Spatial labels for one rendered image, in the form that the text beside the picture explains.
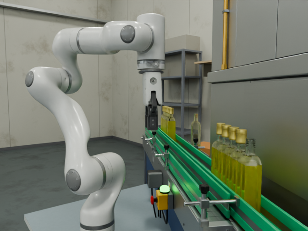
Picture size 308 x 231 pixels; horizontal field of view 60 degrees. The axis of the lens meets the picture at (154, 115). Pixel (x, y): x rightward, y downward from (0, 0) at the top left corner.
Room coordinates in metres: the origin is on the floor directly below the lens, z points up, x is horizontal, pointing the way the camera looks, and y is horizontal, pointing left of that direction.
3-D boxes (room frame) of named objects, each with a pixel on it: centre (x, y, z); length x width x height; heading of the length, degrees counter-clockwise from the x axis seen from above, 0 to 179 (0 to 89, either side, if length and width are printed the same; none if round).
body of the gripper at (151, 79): (0.81, 0.01, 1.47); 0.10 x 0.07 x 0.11; 8
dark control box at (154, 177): (1.47, 0.00, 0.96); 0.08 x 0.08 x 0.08; 8
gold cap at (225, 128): (0.98, -0.27, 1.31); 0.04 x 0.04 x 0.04
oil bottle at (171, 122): (1.98, -0.13, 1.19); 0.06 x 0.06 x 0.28; 8
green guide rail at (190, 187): (1.67, -0.04, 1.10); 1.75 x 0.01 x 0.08; 8
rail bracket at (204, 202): (0.77, -0.17, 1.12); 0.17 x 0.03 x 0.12; 98
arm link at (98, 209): (0.94, 0.19, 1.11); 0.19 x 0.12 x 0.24; 148
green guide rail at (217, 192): (1.68, -0.11, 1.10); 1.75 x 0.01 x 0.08; 8
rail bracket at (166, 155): (1.36, -0.04, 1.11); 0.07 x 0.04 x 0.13; 98
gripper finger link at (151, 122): (0.77, 0.00, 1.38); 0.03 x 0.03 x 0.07; 8
